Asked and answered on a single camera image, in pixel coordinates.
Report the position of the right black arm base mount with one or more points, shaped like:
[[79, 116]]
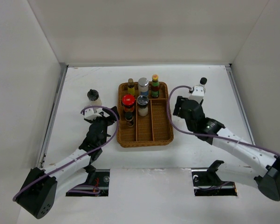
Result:
[[207, 183]]

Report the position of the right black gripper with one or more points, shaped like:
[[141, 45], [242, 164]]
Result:
[[179, 101]]

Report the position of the black cap spice bottle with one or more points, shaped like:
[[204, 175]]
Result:
[[129, 119]]

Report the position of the steel top glass grinder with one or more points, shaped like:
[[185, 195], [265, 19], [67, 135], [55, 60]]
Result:
[[142, 103]]

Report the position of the silver lid blue label jar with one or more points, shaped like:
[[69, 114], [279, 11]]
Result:
[[143, 86]]

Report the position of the cork top yellow label bottle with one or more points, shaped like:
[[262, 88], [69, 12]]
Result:
[[131, 87]]

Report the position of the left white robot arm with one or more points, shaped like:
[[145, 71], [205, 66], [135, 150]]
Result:
[[42, 186]]

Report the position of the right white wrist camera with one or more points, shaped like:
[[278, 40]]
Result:
[[197, 93]]

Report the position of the yellow cap green label bottle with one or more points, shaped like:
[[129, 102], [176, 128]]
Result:
[[155, 86]]

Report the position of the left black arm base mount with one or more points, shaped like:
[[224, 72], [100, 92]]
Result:
[[96, 185]]

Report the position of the black cap soy sauce bottle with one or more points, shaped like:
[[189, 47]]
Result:
[[203, 82]]

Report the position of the black lid shaker jar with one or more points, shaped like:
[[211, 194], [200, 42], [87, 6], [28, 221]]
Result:
[[94, 98]]

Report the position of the brown wicker divided basket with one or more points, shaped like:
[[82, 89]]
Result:
[[154, 129]]

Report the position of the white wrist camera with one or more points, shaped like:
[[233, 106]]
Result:
[[197, 93], [90, 113]]

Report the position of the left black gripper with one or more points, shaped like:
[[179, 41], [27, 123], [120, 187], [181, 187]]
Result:
[[112, 118]]

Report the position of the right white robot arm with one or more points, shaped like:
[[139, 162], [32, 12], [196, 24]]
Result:
[[264, 164]]

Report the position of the red lid chili sauce jar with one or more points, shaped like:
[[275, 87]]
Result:
[[128, 103]]

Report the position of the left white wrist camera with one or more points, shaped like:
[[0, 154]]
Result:
[[90, 113]]

